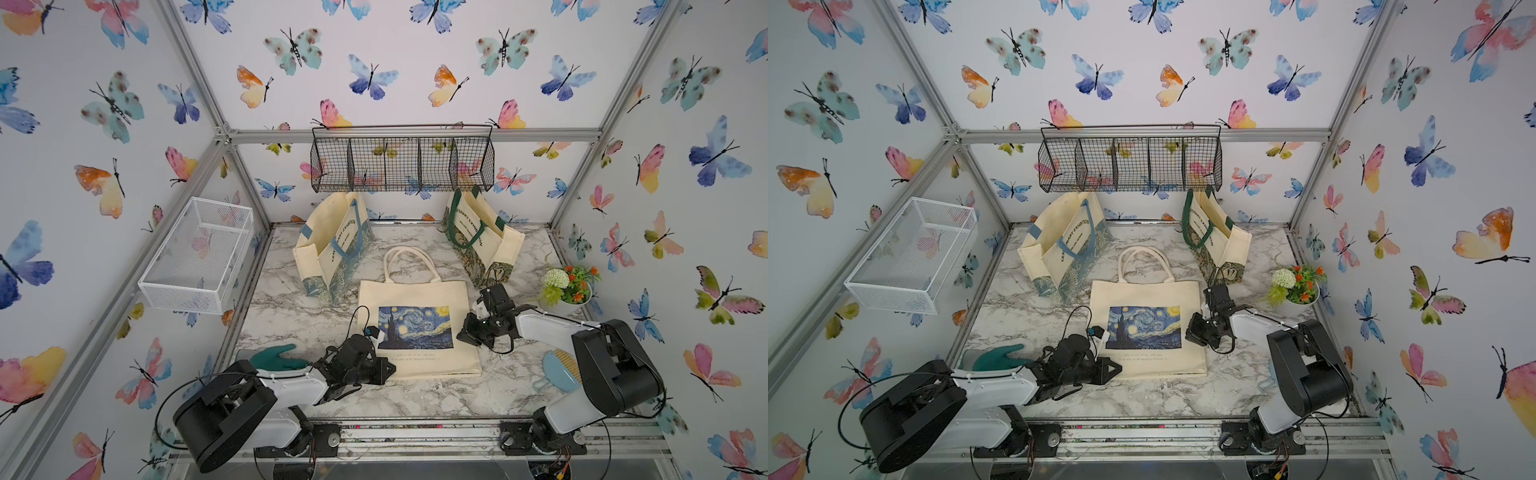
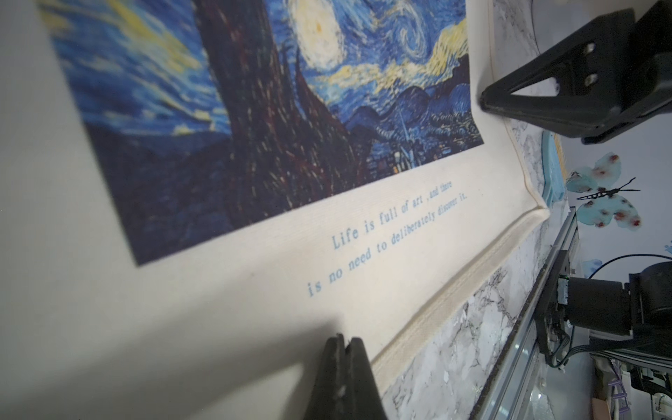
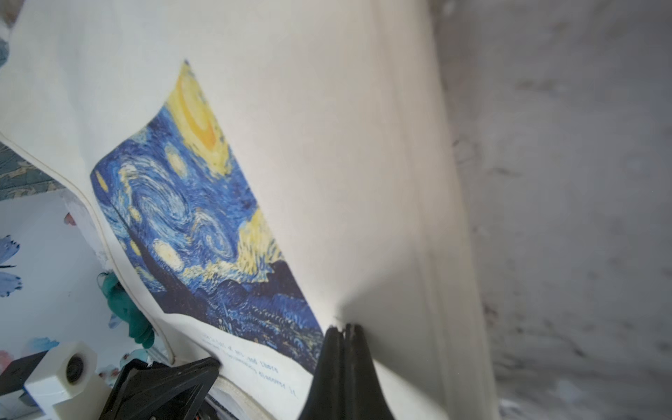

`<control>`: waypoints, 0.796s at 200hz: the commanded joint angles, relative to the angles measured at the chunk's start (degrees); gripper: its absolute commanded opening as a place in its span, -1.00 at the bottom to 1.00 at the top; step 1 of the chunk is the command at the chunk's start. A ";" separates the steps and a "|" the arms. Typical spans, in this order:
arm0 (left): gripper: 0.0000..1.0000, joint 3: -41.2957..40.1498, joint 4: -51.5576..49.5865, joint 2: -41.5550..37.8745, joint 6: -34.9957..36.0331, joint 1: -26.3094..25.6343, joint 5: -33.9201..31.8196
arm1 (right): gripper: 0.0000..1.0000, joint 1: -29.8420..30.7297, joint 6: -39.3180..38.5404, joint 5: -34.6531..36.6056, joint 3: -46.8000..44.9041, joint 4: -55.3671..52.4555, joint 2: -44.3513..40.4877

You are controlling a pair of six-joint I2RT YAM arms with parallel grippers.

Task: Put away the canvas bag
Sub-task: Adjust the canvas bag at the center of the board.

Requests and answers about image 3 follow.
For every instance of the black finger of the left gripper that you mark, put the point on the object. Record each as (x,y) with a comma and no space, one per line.
(156,391)

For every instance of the green rubber glove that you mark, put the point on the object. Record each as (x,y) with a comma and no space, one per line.
(120,303)

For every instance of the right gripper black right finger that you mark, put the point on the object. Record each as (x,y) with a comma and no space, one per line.
(363,395)

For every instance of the starry night canvas tote bag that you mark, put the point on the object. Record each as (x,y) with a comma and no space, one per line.
(259,171)

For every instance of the blue handled canvas tote bag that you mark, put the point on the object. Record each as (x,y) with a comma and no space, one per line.
(19,178)

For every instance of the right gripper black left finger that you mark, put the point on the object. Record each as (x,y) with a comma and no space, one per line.
(327,395)

